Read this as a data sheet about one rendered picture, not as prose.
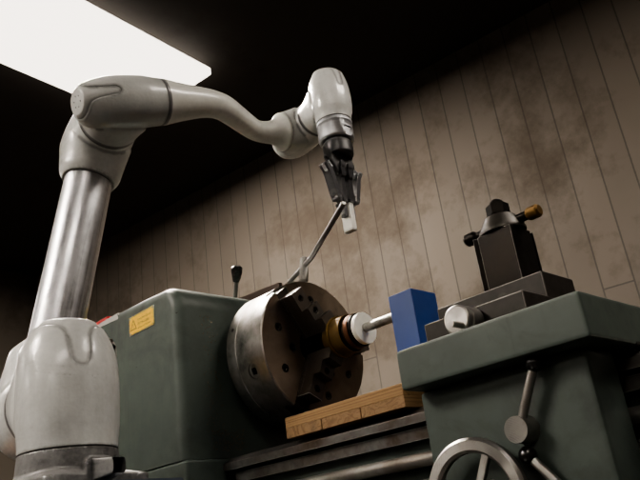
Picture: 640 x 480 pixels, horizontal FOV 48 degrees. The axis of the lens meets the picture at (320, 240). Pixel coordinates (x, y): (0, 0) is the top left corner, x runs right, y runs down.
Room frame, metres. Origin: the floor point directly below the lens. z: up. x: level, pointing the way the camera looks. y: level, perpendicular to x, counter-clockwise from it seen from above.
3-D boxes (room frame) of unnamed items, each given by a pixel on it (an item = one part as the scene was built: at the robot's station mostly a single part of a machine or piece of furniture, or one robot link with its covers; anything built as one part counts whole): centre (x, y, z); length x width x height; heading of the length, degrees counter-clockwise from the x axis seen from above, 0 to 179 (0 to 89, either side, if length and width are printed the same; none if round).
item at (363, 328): (1.47, -0.11, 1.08); 0.13 x 0.07 x 0.07; 46
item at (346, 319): (1.54, -0.03, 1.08); 0.09 x 0.09 x 0.09; 46
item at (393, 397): (1.46, -0.12, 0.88); 0.36 x 0.30 x 0.04; 136
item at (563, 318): (1.16, -0.38, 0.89); 0.53 x 0.30 x 0.06; 136
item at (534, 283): (1.18, -0.29, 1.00); 0.20 x 0.10 x 0.05; 46
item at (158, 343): (1.91, 0.39, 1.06); 0.59 x 0.48 x 0.39; 46
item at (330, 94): (1.59, -0.07, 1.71); 0.13 x 0.11 x 0.16; 36
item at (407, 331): (1.41, -0.17, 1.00); 0.08 x 0.06 x 0.23; 136
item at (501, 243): (1.17, -0.31, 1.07); 0.07 x 0.07 x 0.10; 46
